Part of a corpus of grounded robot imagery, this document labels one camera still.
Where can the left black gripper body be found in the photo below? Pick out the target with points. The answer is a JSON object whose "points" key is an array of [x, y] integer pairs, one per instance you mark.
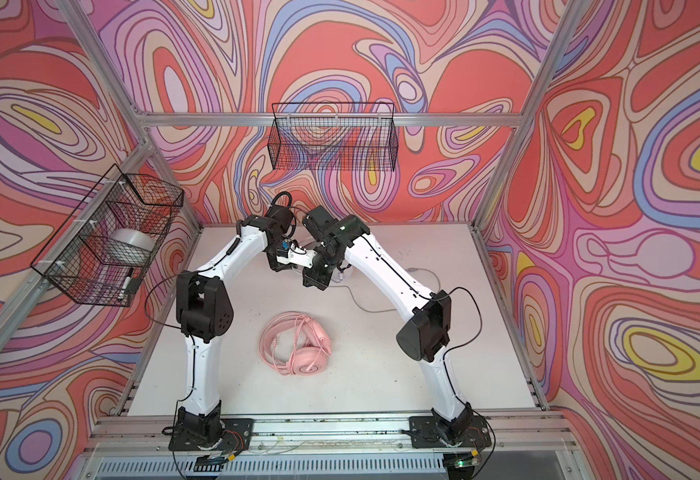
{"points": [[273, 252]]}

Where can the grey tape roll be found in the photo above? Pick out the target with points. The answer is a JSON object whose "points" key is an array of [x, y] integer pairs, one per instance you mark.
{"points": [[130, 247]]}

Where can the pink headphones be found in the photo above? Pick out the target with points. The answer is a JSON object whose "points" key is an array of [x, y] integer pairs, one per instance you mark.
{"points": [[311, 346]]}

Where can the black wire basket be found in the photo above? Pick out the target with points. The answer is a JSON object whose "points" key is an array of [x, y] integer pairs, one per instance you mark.
{"points": [[103, 259], [334, 136]]}

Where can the white headphones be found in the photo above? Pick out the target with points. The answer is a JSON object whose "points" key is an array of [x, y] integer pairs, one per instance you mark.
{"points": [[329, 267]]}

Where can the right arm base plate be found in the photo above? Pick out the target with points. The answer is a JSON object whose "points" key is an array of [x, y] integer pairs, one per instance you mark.
{"points": [[431, 431]]}

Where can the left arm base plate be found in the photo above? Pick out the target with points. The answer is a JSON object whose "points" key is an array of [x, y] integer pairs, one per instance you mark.
{"points": [[227, 435]]}

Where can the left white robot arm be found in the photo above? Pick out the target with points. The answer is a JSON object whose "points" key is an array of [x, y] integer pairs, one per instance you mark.
{"points": [[205, 313]]}

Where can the black wire basket left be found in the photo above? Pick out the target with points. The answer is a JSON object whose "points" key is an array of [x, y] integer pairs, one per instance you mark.
{"points": [[103, 259]]}

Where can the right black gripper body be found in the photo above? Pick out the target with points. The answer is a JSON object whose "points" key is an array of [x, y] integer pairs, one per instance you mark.
{"points": [[324, 265]]}

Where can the black wire basket back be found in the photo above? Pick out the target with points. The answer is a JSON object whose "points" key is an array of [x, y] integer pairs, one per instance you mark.
{"points": [[334, 136]]}

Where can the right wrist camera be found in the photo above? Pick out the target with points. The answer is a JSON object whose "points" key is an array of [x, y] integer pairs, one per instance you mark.
{"points": [[300, 256]]}

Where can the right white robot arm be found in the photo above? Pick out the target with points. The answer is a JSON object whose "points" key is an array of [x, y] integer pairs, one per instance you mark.
{"points": [[426, 315]]}

